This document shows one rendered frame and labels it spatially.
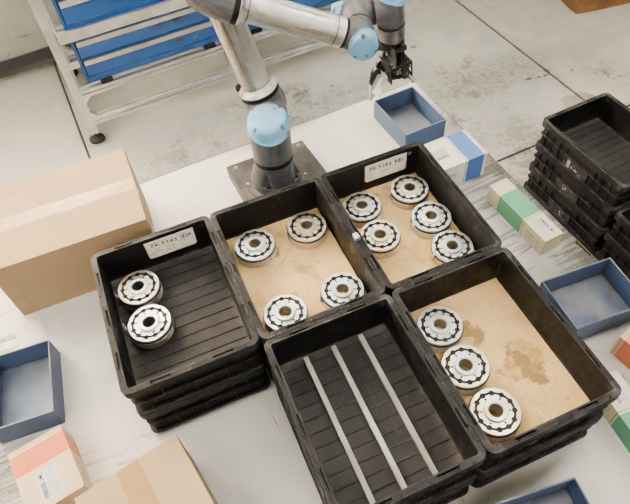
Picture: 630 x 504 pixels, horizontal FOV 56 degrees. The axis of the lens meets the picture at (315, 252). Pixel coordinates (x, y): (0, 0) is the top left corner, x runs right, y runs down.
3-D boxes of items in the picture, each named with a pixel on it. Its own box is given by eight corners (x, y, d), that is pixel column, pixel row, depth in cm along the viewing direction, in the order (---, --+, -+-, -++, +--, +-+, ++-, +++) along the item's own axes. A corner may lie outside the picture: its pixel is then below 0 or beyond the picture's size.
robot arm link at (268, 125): (253, 169, 168) (245, 131, 158) (251, 140, 177) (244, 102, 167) (295, 164, 168) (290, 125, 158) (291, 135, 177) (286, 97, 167)
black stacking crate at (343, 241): (218, 243, 157) (209, 215, 148) (320, 207, 163) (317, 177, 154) (269, 366, 134) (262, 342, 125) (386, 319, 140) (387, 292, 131)
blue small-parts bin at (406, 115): (373, 117, 201) (373, 100, 196) (411, 102, 205) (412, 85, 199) (404, 152, 190) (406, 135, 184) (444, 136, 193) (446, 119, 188)
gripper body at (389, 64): (390, 87, 171) (388, 52, 161) (376, 71, 176) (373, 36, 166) (413, 77, 172) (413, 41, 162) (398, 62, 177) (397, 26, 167)
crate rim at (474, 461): (263, 347, 126) (261, 341, 125) (388, 297, 132) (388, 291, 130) (340, 532, 103) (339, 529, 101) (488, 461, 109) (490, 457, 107)
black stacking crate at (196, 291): (106, 283, 152) (90, 256, 143) (216, 244, 157) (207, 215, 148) (140, 419, 128) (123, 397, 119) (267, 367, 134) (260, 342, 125)
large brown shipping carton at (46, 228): (143, 195, 185) (123, 147, 170) (166, 265, 168) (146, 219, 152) (14, 238, 178) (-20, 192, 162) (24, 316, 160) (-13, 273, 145)
